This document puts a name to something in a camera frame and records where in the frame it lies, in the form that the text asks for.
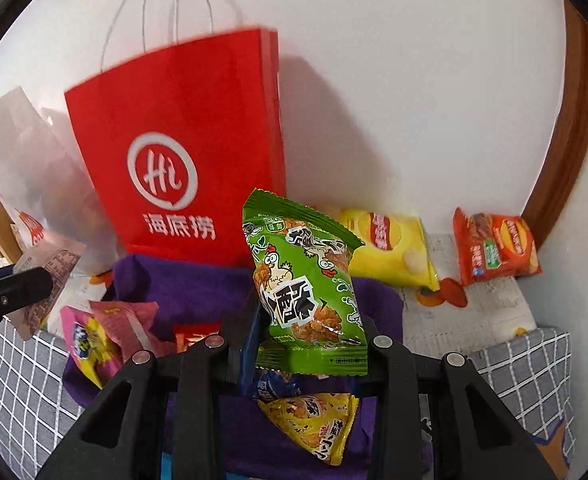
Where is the pale pink printed snack packet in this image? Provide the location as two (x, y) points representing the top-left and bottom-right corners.
(11, 230), (87, 341)

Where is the wooden door frame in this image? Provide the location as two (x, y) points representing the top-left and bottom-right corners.
(521, 0), (588, 241)

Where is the orange chips bag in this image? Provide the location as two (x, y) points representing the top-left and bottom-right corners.
(452, 207), (542, 287)

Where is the grey checked blanket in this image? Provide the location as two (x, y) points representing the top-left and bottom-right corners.
(0, 317), (574, 480)

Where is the pink yellow cartoon snack packet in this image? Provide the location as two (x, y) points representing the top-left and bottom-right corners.
(60, 305), (125, 388)

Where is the red paper bag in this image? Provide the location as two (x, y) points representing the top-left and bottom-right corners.
(64, 0), (289, 268)

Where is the white plastic shopping bag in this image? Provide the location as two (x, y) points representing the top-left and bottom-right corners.
(0, 87), (120, 281)

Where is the purple cloth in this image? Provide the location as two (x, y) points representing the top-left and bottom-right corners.
(64, 254), (435, 480)

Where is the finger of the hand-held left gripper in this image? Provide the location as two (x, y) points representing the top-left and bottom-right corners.
(0, 266), (55, 333)

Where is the red gold snack packet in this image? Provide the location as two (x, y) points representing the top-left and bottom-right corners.
(174, 324), (222, 356)

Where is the yellow chips bag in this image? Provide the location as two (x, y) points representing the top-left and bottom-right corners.
(336, 208), (441, 292)

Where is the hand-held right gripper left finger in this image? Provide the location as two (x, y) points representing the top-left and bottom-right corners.
(36, 292), (263, 480)

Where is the pink striped snack packet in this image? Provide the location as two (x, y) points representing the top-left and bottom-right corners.
(90, 300), (175, 361)

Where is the green snack packet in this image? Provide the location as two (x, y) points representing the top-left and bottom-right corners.
(242, 188), (369, 378)

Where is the blue snack packet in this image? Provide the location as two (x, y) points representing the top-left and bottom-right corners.
(251, 367), (302, 402)

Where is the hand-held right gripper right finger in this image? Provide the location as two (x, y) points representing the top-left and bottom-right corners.
(363, 317), (557, 480)

